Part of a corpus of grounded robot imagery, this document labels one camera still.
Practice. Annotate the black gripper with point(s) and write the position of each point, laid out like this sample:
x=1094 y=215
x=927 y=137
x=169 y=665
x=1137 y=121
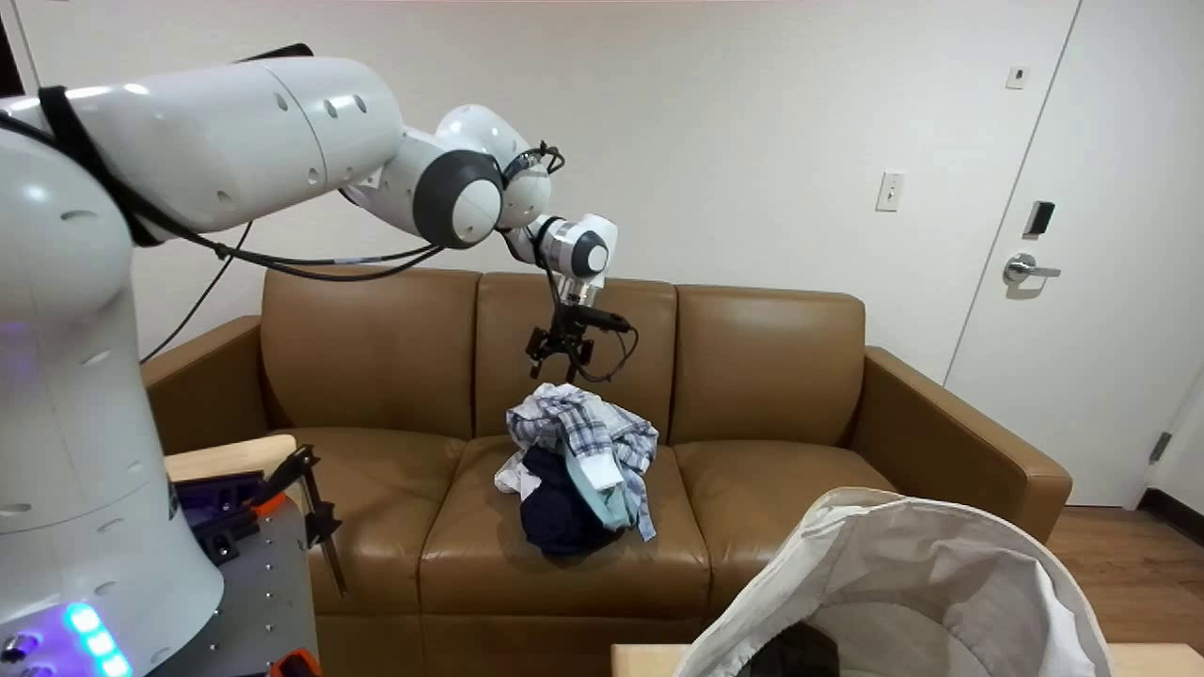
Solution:
x=569 y=325

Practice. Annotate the blue white plaid cloth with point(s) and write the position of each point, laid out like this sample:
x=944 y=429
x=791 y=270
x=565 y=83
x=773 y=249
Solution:
x=590 y=427

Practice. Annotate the black cloth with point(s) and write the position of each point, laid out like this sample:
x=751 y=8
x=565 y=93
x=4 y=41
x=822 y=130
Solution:
x=565 y=513

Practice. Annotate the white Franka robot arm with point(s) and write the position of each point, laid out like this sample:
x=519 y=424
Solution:
x=90 y=417

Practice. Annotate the white patterned cloth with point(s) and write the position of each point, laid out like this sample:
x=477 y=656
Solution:
x=515 y=478

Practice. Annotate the grey fabric laundry bag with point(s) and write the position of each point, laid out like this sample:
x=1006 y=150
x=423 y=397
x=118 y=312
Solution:
x=927 y=565

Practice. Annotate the brown leather sofa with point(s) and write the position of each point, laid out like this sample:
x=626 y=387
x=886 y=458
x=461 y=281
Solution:
x=378 y=528

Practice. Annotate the black orange clamp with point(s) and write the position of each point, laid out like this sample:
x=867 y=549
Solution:
x=314 y=508

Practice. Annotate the light wooden block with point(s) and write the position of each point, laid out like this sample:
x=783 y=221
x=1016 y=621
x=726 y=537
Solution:
x=228 y=461

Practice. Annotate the black door keypad lock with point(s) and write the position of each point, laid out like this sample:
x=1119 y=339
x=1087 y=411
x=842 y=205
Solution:
x=1039 y=221

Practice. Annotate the white door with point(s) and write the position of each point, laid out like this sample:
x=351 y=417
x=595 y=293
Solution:
x=1104 y=353

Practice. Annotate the door hinge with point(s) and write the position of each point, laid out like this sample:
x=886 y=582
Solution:
x=1161 y=451

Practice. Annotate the black stand pole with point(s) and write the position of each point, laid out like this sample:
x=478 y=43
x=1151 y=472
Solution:
x=11 y=70

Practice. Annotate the black baseboard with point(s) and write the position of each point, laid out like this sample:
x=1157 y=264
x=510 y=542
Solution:
x=1171 y=513

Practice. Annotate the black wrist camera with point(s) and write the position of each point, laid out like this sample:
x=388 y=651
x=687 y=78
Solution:
x=611 y=322

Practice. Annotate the white light switch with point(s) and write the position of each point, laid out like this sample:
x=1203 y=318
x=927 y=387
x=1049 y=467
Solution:
x=891 y=192

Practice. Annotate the grey perforated base plate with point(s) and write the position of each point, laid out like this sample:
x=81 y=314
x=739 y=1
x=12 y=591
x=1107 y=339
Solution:
x=270 y=602

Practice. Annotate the small white wall plate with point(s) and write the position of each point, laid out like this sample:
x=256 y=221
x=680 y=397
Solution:
x=1013 y=78

